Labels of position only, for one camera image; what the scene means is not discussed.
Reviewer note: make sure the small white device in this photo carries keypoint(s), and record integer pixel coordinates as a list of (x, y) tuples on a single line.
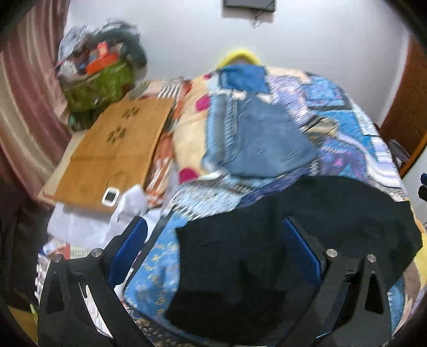
[(111, 196)]

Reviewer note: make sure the wooden wardrobe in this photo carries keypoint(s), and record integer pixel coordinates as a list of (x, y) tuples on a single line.
[(410, 110)]

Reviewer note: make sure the striped orange bedsheet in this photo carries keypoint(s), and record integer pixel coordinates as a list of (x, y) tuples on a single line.
[(160, 166)]

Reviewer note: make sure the grey cloth bundle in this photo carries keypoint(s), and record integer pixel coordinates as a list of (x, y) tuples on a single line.
[(398, 153)]

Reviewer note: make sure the cream floral bedsheet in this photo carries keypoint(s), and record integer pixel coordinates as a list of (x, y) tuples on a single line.
[(190, 133)]

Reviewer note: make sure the small wall monitor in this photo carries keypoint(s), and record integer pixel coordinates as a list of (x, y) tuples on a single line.
[(248, 4)]

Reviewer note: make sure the orange box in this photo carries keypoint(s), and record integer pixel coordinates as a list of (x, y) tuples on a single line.
[(100, 63)]

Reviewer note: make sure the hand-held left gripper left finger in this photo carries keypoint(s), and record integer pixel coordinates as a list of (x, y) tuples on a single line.
[(128, 248)]

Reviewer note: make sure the wooden lap desk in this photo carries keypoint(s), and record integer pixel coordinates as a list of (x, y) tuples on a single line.
[(116, 156)]

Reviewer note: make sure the black pants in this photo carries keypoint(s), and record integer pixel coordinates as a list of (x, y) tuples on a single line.
[(233, 260)]

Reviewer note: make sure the green fabric bag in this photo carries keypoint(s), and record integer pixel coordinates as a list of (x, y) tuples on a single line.
[(100, 86)]

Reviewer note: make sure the blue jeans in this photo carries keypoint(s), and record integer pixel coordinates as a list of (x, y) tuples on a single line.
[(267, 140)]

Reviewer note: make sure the blue patchwork blanket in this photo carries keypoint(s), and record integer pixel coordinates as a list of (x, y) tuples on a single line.
[(350, 106)]

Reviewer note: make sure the white plastic bag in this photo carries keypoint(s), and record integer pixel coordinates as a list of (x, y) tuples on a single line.
[(83, 223)]

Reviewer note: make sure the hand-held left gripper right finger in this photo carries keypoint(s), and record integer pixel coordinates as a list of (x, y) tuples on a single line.
[(300, 250)]

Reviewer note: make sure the striped pink curtain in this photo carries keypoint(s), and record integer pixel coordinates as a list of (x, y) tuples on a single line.
[(26, 100)]

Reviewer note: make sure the yellow foam arch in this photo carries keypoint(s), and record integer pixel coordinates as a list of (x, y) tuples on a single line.
[(238, 55)]

